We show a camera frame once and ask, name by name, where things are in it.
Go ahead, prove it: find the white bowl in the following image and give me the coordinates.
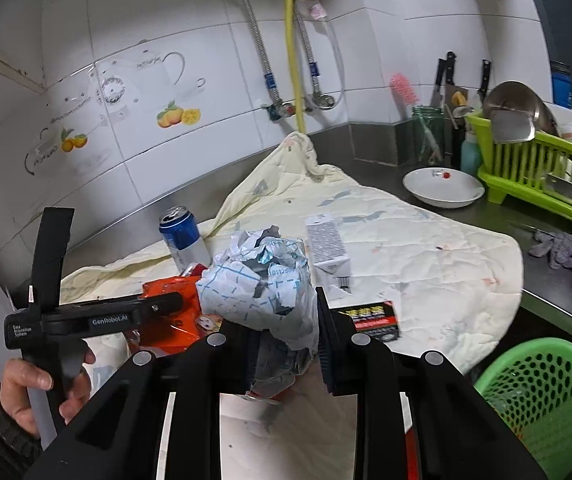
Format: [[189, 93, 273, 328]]
[[402, 167, 486, 210]]

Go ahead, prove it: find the green plastic basket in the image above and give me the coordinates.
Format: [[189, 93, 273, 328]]
[[473, 338, 572, 480]]

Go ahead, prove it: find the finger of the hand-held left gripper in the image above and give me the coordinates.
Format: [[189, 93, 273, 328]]
[[133, 292, 185, 320]]

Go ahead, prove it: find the metal flexible hose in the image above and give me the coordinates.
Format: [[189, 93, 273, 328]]
[[293, 7, 345, 112], [213, 0, 294, 121]]

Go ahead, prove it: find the pink brush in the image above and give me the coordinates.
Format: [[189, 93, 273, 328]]
[[389, 72, 445, 162]]

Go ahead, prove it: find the black and red box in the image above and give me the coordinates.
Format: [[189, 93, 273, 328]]
[[330, 300, 403, 345]]

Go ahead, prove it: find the green dish rack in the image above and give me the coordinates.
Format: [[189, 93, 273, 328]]
[[465, 110, 572, 252]]

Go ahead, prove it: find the person's left hand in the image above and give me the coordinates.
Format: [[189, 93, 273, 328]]
[[0, 347, 97, 437]]

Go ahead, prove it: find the white blue-grid wrapper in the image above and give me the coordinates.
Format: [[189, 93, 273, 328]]
[[197, 226, 323, 402]]

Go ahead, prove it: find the blue container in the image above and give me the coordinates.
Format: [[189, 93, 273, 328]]
[[550, 61, 572, 109]]

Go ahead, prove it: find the steel spatula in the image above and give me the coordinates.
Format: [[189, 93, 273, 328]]
[[490, 109, 537, 144]]

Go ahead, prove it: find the white carton box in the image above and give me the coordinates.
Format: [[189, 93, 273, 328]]
[[305, 214, 352, 292]]

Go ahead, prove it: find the grey rag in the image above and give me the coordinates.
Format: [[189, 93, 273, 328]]
[[526, 230, 572, 297]]

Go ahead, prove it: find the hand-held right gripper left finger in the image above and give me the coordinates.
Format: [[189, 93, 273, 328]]
[[23, 329, 267, 480]]

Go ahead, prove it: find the cream quilted cloth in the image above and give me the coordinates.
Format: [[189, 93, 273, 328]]
[[60, 131, 525, 480]]

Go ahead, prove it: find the yellow gas hose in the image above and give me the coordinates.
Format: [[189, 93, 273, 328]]
[[283, 0, 307, 134]]

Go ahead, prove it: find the green glass jar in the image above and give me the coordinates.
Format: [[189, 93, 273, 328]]
[[411, 104, 448, 166]]

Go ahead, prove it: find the steel pot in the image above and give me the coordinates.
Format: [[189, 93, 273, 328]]
[[482, 81, 562, 142]]

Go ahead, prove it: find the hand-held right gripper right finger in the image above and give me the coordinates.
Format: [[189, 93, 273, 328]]
[[315, 286, 549, 480]]

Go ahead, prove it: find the teal bottle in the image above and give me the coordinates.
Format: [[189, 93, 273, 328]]
[[460, 131, 485, 177]]

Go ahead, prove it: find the orange snack packet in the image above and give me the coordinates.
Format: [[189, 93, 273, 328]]
[[126, 275, 227, 357]]

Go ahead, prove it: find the black-handled knife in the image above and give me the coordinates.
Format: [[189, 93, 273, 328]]
[[475, 59, 493, 109], [432, 51, 458, 109]]

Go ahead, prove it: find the blue drink can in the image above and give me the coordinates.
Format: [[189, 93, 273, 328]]
[[159, 205, 213, 275]]

